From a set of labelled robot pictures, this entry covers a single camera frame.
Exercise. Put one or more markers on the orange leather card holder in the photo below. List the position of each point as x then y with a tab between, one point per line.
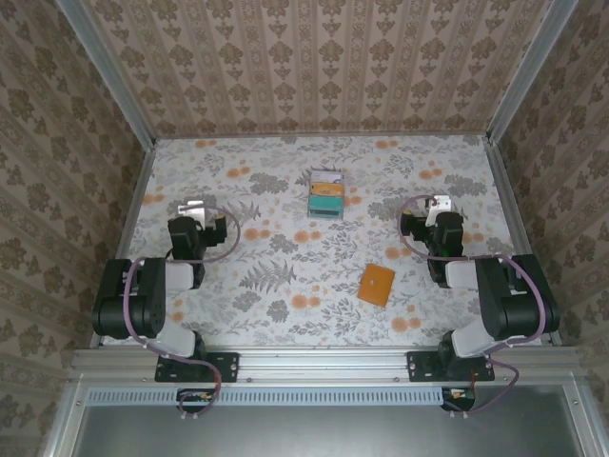
376	284

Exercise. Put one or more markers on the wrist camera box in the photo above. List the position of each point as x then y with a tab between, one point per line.
442	202
195	209

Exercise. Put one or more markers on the white grey card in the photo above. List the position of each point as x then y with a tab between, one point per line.
328	177

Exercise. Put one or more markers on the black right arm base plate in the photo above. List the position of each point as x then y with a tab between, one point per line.
421	366

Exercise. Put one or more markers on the teal card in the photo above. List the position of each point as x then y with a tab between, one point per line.
326	207

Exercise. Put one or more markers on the floral patterned table cover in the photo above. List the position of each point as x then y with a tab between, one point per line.
190	157

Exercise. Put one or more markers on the grey metal sheet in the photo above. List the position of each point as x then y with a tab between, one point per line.
323	433

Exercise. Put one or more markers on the aluminium frame post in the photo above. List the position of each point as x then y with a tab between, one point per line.
529	71
108	76

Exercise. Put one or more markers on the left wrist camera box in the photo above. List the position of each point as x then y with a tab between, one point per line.
195	209

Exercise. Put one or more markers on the aluminium side rail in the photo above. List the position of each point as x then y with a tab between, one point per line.
137	190
505	190

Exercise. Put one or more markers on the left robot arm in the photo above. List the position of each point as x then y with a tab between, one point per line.
147	304

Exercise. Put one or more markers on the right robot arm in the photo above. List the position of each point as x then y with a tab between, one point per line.
509	304

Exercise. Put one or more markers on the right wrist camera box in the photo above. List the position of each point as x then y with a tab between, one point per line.
442	202

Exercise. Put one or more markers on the aluminium front rail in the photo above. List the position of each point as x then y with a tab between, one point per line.
323	364

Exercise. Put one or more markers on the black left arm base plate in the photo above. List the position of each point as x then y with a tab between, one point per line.
223	366

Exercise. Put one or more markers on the aluminium frame strip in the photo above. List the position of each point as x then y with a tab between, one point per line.
581	423
66	423

